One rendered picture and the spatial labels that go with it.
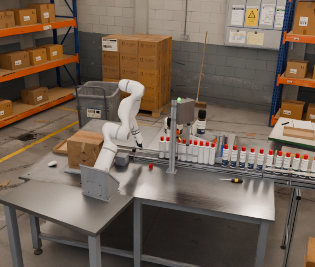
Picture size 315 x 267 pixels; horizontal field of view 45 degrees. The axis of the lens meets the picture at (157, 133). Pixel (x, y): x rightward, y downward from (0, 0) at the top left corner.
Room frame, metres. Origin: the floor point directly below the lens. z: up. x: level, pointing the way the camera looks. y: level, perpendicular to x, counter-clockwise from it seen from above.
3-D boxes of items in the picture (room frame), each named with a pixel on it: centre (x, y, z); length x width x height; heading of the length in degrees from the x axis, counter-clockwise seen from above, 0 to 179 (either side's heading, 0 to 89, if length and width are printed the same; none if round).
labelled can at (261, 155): (2.92, -0.90, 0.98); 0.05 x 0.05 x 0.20
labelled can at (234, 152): (2.98, -0.68, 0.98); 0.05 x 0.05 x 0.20
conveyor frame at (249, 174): (3.12, -0.13, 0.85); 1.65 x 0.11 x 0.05; 75
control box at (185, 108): (3.01, -0.22, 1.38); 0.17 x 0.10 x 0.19; 130
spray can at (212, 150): (3.03, -0.49, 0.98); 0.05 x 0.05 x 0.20
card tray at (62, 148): (3.38, 0.83, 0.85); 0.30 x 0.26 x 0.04; 75
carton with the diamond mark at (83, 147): (3.02, 0.60, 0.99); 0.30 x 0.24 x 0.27; 73
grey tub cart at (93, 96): (5.66, 0.93, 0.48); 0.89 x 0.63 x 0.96; 173
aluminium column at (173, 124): (2.97, -0.14, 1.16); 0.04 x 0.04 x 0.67; 75
